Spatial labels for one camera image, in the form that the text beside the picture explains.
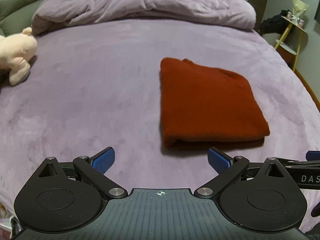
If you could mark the rust red knit cardigan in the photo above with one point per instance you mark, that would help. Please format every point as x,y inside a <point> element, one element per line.
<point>205,104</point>

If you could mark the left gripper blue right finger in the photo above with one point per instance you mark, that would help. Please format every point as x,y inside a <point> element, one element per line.
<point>229,171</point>

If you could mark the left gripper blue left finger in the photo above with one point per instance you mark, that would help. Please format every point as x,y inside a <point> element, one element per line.
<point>92,170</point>

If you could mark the dark clothes pile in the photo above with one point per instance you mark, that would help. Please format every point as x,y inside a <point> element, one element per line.
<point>276,24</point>

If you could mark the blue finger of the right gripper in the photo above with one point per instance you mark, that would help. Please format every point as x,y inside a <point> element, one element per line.
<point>313,155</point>

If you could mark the yellow legged side table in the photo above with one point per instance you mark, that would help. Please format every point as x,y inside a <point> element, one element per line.
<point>290,41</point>

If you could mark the purple rolled duvet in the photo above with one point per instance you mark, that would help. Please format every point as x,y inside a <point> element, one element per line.
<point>53,15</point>

